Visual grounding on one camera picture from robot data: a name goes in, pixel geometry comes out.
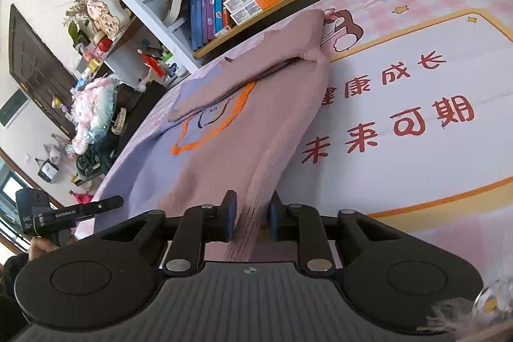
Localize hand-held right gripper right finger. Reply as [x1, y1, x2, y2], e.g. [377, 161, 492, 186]
[269, 190, 405, 274]

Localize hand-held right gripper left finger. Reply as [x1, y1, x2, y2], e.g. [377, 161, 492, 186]
[96, 190, 238, 274]

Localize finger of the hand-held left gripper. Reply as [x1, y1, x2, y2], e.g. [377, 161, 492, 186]
[81, 196, 124, 218]

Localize purple and pink sweater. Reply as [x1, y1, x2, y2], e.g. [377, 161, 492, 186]
[74, 7, 331, 263]

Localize person's left forearm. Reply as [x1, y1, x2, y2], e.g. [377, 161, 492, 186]
[0, 252, 37, 342]

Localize dark clothes pile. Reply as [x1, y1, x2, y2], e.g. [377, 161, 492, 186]
[76, 144, 117, 178]

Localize person's left hand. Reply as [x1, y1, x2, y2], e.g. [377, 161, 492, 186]
[29, 232, 79, 260]

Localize pink plush toy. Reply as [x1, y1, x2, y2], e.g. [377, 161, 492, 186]
[70, 78, 121, 154]

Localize black box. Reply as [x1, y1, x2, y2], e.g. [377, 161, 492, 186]
[112, 83, 167, 134]

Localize dark brown door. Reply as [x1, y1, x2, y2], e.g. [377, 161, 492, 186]
[9, 3, 81, 138]

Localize red tassel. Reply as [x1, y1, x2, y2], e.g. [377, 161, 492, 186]
[142, 54, 165, 77]

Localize white side shelf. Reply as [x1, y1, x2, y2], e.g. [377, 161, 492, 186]
[76, 15, 201, 86]

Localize cartoon figure ornament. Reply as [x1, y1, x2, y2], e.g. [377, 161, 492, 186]
[86, 0, 131, 40]

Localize dried flower bunch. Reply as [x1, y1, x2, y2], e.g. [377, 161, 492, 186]
[62, 0, 95, 42]

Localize pink checked cartoon desk mat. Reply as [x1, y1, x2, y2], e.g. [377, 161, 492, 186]
[92, 0, 513, 287]

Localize black thick book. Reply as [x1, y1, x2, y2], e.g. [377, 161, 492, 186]
[164, 0, 191, 26]

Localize clear crystal feather charm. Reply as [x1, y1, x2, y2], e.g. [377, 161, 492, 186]
[429, 270, 513, 342]

